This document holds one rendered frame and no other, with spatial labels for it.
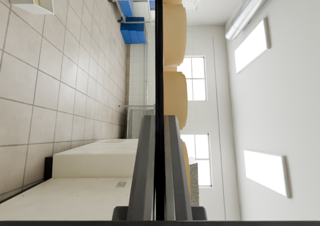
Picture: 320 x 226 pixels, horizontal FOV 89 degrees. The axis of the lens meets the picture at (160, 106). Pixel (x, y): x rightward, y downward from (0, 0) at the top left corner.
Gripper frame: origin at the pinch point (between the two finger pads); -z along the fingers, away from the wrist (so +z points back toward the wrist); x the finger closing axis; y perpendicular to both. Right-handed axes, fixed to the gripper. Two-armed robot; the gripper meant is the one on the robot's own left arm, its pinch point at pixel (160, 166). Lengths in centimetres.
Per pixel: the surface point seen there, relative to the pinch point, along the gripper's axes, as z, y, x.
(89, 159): -72, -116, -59
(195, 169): -68, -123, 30
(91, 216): -22, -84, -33
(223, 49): -482, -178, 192
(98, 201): -32, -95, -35
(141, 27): -439, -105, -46
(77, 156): -74, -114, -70
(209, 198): -164, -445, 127
